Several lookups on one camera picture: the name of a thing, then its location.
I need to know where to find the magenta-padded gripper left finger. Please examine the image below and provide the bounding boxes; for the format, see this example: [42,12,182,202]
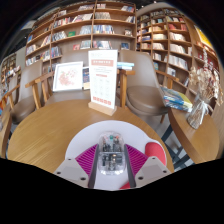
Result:
[53,143,100,189]

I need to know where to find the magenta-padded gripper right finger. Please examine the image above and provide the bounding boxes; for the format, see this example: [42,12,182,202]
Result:
[123,143,172,189]

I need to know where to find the transparent computer mouse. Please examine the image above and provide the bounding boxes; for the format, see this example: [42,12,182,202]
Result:
[97,131,126,176]

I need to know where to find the white mouse pad red rest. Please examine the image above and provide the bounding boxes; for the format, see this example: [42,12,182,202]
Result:
[64,119,168,191]

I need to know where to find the wooden table with dark legs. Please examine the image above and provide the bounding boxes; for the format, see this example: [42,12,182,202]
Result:
[167,99,221,165]

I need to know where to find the grey chair with brown seat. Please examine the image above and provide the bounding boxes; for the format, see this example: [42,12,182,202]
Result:
[124,49,181,124]

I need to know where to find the beige armchair with wooden arms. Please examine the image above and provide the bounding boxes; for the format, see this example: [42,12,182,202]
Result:
[24,49,136,109]

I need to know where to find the stack of colourful books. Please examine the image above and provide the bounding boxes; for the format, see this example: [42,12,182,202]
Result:
[160,85,194,113]

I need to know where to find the glass vase with dried flowers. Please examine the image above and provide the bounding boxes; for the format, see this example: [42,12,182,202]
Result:
[186,49,223,130]

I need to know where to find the white sign on wooden base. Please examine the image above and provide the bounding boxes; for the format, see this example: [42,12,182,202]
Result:
[88,49,118,117]

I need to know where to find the dark cover book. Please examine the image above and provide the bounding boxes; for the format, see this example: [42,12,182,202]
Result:
[82,66,91,91]

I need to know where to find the beige chair with brown seat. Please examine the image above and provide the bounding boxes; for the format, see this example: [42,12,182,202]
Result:
[1,59,44,125]

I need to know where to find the white framed floral picture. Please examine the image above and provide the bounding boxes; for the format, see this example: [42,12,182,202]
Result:
[52,61,84,93]

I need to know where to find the round wooden side table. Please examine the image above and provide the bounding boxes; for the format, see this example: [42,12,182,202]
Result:
[0,106,13,159]

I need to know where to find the light blue book stack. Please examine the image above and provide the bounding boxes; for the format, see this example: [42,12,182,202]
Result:
[116,61,135,71]

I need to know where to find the curved wooden bookshelf unit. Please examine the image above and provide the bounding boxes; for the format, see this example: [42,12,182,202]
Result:
[135,8,223,111]

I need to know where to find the small distant bookshelf unit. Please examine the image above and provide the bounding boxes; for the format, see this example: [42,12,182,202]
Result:
[0,53,18,84]

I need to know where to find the wide wooden bookshelf unit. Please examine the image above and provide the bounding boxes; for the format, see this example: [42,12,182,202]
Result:
[24,1,138,73]

